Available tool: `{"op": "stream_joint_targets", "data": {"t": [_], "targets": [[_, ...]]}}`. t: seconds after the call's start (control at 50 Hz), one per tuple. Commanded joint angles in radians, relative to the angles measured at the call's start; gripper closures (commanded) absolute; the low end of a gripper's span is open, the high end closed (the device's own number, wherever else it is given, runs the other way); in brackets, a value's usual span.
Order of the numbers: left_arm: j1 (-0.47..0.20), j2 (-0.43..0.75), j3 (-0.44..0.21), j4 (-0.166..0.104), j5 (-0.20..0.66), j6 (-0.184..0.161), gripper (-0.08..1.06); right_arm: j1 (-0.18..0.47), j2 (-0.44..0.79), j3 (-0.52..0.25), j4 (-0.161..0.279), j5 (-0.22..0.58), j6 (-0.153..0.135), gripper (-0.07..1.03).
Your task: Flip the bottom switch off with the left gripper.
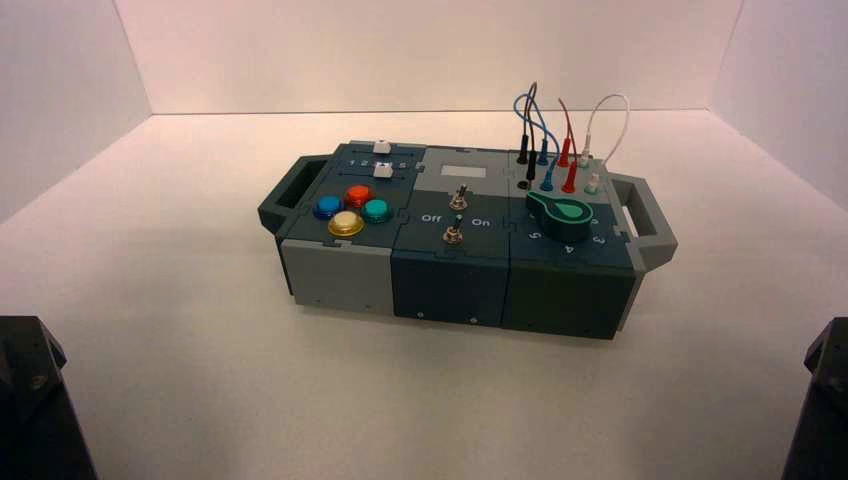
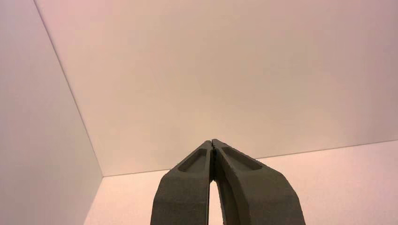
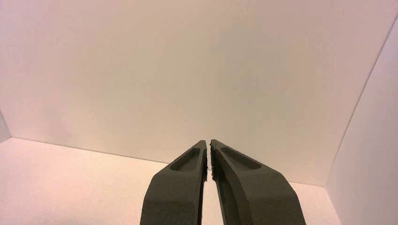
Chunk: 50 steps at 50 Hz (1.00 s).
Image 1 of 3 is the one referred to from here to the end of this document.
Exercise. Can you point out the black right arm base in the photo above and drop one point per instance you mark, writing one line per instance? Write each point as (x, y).
(821, 411)

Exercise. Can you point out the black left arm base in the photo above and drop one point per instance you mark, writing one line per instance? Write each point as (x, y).
(33, 411)

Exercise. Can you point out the teal round push button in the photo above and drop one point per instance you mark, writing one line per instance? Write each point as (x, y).
(377, 210)

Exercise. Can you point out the orange round push button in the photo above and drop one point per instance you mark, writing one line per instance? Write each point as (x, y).
(359, 195)

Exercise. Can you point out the grey display window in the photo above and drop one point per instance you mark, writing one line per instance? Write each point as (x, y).
(463, 171)

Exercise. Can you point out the yellow round push button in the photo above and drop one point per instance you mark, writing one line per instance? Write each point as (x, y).
(346, 224)

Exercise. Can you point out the white slider knob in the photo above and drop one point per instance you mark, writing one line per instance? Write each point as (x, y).
(381, 147)
(381, 172)

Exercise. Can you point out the grey and teal control box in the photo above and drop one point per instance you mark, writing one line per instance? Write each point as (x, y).
(344, 268)

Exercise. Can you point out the blue round push button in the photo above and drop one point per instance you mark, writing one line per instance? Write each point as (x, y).
(327, 206)

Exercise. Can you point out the green rotary selector knob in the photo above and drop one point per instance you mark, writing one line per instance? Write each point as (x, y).
(568, 217)

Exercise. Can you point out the metal toggle switch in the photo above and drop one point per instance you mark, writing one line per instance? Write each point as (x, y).
(459, 199)
(453, 234)

